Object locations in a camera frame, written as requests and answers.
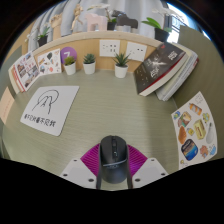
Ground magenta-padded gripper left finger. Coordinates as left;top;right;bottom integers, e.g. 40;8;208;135
59;143;103;190

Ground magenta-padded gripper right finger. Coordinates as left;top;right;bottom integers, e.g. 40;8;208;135
126;143;169;190

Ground black computer mouse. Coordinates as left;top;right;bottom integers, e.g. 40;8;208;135
98;134;129;184

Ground white mouse pad with drawing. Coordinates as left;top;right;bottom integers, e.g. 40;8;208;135
19;85;80;137

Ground white card with food stickers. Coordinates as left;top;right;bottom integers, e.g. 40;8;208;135
171;91;218;170

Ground small succulent in white pot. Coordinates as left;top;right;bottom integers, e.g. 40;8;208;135
63;55;78;76
112;52;131;79
82;53;97;75

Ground black book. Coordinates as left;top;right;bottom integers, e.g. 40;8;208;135
133;41;187;97

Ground white card with drawn stickers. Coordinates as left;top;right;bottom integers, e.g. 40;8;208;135
36;48;63;77

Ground red-edged photo magazine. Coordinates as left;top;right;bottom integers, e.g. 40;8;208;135
8;50;42;94

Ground purple round number sticker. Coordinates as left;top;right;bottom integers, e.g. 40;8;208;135
59;46;78;65

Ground dark wooden horse figure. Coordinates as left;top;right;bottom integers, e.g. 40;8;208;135
111;9;139;33

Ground wooden hand model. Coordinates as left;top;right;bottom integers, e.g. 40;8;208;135
49;13;64;30

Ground grey curtain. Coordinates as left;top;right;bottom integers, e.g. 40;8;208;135
33;0;168;38

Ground white wall socket plate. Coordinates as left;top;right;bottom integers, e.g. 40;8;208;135
99;39;121;58
125;41;148;63

